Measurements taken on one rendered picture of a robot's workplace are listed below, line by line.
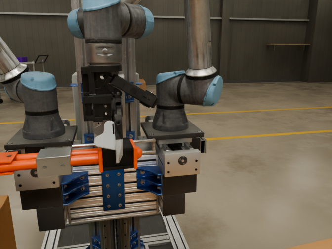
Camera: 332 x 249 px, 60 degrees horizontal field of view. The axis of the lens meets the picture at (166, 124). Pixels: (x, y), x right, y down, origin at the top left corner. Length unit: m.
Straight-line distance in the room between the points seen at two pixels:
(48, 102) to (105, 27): 0.57
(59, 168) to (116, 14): 0.34
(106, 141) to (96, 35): 0.22
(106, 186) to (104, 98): 0.61
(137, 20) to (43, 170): 0.38
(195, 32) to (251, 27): 11.65
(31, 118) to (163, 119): 0.49
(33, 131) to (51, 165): 0.48
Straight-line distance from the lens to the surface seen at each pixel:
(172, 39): 11.46
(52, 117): 1.13
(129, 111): 1.31
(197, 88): 1.05
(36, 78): 1.11
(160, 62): 11.37
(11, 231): 0.99
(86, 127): 1.31
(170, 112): 1.13
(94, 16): 0.62
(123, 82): 0.63
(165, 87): 1.12
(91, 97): 0.62
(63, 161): 0.66
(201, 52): 1.03
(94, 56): 0.61
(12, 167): 0.67
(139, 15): 0.69
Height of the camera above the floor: 1.35
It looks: 15 degrees down
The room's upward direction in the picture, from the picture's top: straight up
